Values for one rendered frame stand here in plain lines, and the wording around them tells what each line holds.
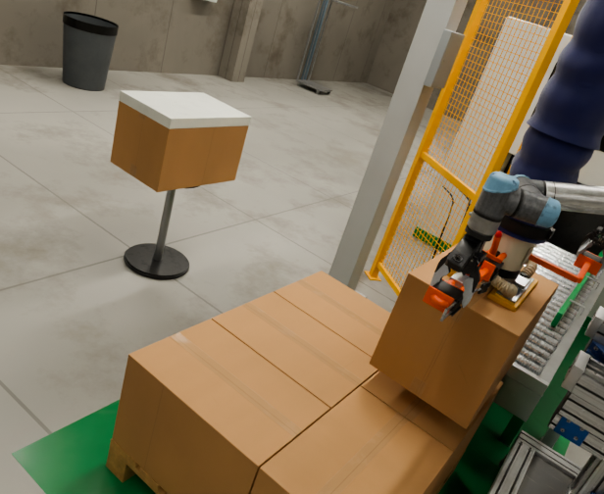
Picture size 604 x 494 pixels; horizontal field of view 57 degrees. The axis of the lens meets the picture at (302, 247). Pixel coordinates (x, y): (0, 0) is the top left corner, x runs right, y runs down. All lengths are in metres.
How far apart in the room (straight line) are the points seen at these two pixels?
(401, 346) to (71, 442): 1.32
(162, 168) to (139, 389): 1.31
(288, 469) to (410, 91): 2.24
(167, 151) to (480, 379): 1.85
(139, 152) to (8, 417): 1.40
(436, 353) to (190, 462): 0.88
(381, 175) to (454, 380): 1.72
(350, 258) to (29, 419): 2.06
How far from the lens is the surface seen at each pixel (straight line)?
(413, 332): 1.99
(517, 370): 2.65
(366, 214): 3.50
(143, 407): 2.05
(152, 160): 3.01
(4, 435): 2.49
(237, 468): 1.82
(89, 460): 2.40
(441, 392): 2.03
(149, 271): 3.45
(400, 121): 3.35
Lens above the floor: 1.82
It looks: 25 degrees down
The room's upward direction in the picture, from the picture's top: 18 degrees clockwise
